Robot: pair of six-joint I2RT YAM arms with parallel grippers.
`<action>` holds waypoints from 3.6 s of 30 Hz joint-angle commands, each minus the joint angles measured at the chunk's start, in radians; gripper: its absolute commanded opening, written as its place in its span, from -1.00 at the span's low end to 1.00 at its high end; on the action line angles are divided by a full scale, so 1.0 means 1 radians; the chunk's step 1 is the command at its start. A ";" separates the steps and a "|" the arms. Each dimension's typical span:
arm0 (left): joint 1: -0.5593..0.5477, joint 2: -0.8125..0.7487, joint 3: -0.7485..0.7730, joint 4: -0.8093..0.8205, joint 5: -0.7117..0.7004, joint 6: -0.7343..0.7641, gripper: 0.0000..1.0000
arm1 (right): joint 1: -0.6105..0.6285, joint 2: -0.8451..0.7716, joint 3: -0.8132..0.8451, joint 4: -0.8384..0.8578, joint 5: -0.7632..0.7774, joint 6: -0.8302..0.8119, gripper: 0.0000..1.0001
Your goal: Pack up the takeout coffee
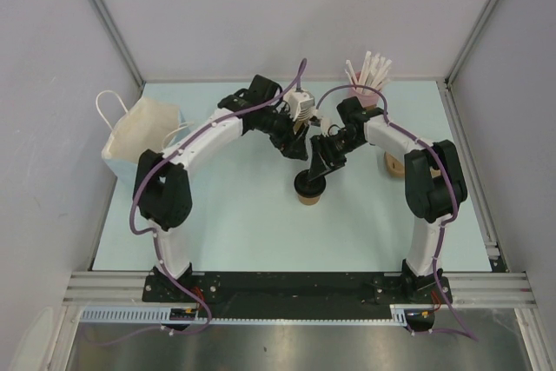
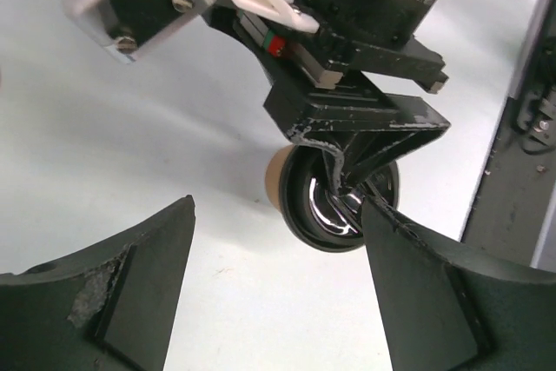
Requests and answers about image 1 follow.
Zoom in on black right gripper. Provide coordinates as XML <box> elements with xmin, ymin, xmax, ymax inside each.
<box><xmin>308</xmin><ymin>130</ymin><xmax>364</xmax><ymax>181</ymax></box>

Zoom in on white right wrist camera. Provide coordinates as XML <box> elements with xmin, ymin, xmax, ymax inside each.
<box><xmin>311</xmin><ymin>116</ymin><xmax>333</xmax><ymax>136</ymax></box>

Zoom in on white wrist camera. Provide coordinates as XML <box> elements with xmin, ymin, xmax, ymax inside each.
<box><xmin>311</xmin><ymin>116</ymin><xmax>333</xmax><ymax>136</ymax></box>
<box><xmin>283</xmin><ymin>89</ymin><xmax>315</xmax><ymax>122</ymax></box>

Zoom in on single brown paper cup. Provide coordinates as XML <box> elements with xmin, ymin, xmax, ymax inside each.
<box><xmin>297</xmin><ymin>193</ymin><xmax>321</xmax><ymax>206</ymax></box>

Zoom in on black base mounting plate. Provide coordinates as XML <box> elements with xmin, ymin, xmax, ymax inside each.
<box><xmin>142</xmin><ymin>269</ymin><xmax>453</xmax><ymax>321</ymax></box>

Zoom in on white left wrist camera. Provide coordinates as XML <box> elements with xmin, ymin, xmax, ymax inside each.
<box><xmin>283</xmin><ymin>89</ymin><xmax>315</xmax><ymax>122</ymax></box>

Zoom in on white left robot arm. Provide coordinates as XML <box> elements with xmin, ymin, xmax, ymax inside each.
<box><xmin>129</xmin><ymin>75</ymin><xmax>315</xmax><ymax>301</ymax></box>

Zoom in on light blue paper bag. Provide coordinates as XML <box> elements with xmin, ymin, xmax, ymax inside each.
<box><xmin>102</xmin><ymin>97</ymin><xmax>194</xmax><ymax>188</ymax></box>

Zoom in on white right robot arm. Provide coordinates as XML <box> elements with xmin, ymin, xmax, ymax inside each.
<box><xmin>307</xmin><ymin>97</ymin><xmax>468</xmax><ymax>302</ymax></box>

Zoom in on single black cup lid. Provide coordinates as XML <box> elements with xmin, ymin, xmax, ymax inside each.
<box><xmin>294</xmin><ymin>169</ymin><xmax>327</xmax><ymax>198</ymax></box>

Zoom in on aluminium frame rail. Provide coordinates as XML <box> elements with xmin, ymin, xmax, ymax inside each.
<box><xmin>447</xmin><ymin>273</ymin><xmax>536</xmax><ymax>308</ymax></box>

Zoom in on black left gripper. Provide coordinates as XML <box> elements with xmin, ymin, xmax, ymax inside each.
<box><xmin>258</xmin><ymin>103</ymin><xmax>308</xmax><ymax>162</ymax></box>

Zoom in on pink straw holder cup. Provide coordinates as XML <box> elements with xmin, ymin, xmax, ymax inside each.
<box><xmin>347</xmin><ymin>72</ymin><xmax>384</xmax><ymax>109</ymax></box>

